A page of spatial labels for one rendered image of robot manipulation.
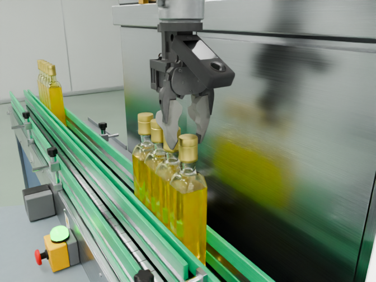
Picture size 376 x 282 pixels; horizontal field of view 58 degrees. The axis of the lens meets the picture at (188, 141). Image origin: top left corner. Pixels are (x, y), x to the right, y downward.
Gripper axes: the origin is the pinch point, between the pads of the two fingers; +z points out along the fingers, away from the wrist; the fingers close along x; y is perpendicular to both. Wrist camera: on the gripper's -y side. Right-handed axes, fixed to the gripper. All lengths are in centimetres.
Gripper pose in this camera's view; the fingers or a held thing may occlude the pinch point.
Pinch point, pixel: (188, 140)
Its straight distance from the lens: 60.9
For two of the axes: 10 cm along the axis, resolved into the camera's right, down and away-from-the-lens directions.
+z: 0.0, 9.4, 3.4
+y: -5.3, -2.9, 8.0
